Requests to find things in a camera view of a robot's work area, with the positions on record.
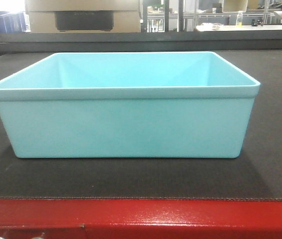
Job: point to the light blue plastic bin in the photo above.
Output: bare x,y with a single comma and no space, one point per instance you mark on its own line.
138,104

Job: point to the dark conveyor belt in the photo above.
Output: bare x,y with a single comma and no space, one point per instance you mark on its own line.
255,175

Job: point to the white background table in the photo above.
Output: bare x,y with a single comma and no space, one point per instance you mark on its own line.
220,27

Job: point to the yellow liquid bottle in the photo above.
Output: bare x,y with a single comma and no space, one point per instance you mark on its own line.
239,18

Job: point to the cardboard box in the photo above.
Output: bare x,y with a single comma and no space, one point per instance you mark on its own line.
86,16

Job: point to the blue crate background left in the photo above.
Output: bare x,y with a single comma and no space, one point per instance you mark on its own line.
14,22

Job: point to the red conveyor frame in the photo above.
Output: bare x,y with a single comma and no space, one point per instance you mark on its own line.
139,219

